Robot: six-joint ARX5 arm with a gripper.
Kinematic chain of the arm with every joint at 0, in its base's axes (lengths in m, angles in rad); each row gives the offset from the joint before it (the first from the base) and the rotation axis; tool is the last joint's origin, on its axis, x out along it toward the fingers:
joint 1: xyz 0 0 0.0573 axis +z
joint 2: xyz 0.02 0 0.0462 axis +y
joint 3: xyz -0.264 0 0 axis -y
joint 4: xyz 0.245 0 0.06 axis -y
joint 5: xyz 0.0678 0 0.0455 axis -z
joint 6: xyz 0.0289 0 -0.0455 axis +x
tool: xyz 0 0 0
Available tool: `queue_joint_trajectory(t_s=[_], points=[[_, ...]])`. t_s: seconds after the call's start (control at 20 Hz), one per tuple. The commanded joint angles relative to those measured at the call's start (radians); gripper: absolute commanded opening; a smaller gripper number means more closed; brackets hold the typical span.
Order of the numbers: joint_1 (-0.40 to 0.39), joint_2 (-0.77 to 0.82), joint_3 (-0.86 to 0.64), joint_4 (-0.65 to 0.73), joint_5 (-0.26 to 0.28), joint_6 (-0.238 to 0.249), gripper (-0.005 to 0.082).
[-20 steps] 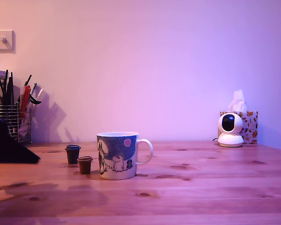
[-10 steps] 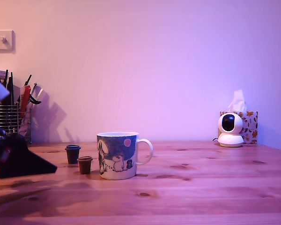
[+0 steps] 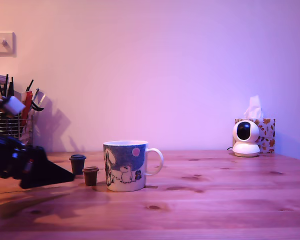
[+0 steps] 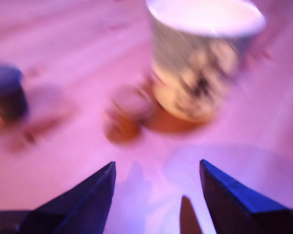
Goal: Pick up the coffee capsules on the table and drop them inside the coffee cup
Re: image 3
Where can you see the white mug with cartoon print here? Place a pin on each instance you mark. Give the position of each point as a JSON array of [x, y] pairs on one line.
[[125, 160]]

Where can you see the black and silver tongs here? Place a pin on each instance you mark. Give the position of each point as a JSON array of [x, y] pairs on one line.
[[36, 105]]

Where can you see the small white round camera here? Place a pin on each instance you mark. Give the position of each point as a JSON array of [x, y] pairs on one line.
[[251, 150]]

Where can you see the black spatula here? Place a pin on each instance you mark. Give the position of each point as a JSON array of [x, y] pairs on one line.
[[11, 87]]

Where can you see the white wall switch plate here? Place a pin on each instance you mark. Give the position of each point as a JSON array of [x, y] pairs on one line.
[[7, 44]]

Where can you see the brown coffee capsule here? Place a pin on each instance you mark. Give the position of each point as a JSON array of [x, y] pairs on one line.
[[90, 177]]

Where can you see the dark grey coffee capsule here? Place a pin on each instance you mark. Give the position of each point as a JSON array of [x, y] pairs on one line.
[[78, 165]]

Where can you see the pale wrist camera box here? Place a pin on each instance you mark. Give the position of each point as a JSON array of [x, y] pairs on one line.
[[15, 105]]

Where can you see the thin black stick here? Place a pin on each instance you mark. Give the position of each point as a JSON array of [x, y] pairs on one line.
[[7, 83]]

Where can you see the leaf print tissue box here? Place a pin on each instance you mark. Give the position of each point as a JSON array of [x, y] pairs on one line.
[[268, 135]]

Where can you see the pale wrapped packet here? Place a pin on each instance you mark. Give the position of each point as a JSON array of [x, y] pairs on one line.
[[26, 132]]

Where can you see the white tissue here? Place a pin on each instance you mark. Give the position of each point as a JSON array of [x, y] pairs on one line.
[[253, 107]]

